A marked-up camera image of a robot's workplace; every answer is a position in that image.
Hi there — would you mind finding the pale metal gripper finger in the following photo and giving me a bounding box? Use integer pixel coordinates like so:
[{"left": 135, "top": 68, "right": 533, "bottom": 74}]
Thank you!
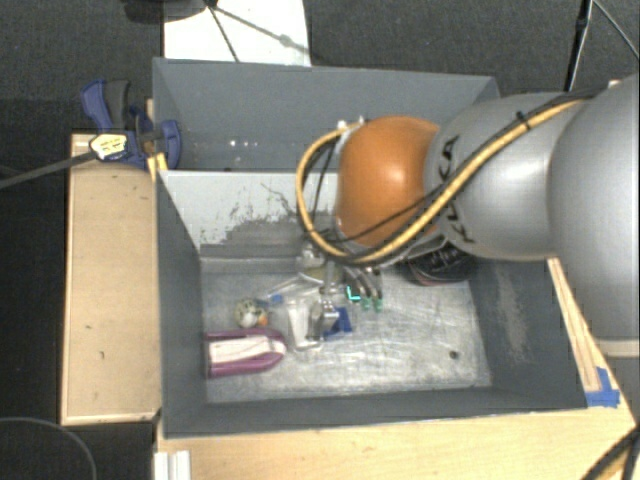
[
  {"left": 308, "top": 303, "right": 325, "bottom": 343},
  {"left": 322, "top": 299, "right": 343, "bottom": 338}
]

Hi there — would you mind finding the blue small block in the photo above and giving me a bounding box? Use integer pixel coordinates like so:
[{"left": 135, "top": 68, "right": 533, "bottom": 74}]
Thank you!
[{"left": 322, "top": 306, "right": 354, "bottom": 342}]

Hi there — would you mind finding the clear plastic bottle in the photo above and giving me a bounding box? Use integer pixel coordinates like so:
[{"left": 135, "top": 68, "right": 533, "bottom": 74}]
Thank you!
[{"left": 267, "top": 275, "right": 326, "bottom": 353}]

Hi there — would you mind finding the white patterned small ball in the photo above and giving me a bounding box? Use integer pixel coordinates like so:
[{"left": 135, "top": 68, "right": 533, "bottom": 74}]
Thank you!
[{"left": 233, "top": 297, "right": 270, "bottom": 330}]

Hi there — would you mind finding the purple and white oblong thing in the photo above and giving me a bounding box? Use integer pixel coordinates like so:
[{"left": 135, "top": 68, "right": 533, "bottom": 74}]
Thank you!
[{"left": 203, "top": 328, "right": 288, "bottom": 380}]

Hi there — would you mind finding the grey metal bin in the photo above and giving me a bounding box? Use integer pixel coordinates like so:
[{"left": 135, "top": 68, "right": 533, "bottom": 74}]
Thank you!
[{"left": 151, "top": 56, "right": 589, "bottom": 439}]

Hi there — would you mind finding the pale wood flat board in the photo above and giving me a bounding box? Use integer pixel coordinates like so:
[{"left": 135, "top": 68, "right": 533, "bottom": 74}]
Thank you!
[{"left": 59, "top": 130, "right": 164, "bottom": 427}]

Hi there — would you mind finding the black cylinder on white bracket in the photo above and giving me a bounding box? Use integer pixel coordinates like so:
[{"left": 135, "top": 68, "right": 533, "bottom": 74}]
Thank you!
[{"left": 394, "top": 246, "right": 475, "bottom": 286}]

